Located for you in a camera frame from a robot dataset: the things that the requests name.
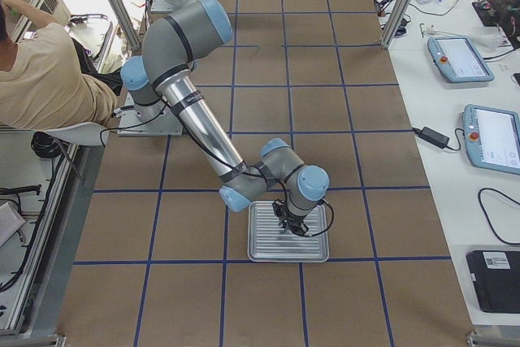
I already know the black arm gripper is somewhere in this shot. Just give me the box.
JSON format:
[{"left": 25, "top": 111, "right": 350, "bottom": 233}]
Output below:
[{"left": 272, "top": 199, "right": 309, "bottom": 236}]

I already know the ribbed metal tray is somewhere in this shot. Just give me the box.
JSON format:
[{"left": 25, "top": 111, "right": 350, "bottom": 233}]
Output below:
[{"left": 247, "top": 201, "right": 330, "bottom": 262}]

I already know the black power adapter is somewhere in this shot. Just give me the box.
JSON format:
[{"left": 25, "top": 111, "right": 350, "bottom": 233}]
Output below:
[{"left": 412, "top": 127, "right": 449, "bottom": 149}]

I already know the black laptop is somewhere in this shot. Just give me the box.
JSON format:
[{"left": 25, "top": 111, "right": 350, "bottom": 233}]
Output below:
[{"left": 466, "top": 250, "right": 519, "bottom": 314}]

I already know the near teach pendant tablet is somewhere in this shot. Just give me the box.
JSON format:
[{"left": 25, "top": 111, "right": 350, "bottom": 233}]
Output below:
[{"left": 462, "top": 104, "right": 519, "bottom": 175}]

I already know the teach pendant tablet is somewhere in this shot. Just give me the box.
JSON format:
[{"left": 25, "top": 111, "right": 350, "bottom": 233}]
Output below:
[
  {"left": 427, "top": 37, "right": 495, "bottom": 84},
  {"left": 462, "top": 104, "right": 519, "bottom": 175}
]

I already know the white chair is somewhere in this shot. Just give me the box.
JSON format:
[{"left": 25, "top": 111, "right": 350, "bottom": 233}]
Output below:
[{"left": 43, "top": 122, "right": 110, "bottom": 183}]

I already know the far teach pendant tablet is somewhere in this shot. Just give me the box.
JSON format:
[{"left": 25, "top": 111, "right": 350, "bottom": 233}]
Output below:
[{"left": 427, "top": 37, "right": 495, "bottom": 84}]

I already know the seated person beige shirt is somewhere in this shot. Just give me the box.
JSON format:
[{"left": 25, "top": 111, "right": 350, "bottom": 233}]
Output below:
[{"left": 1, "top": 0, "right": 122, "bottom": 131}]

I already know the aluminium frame post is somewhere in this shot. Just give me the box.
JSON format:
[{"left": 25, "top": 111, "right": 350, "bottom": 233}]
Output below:
[{"left": 379, "top": 0, "right": 431, "bottom": 50}]

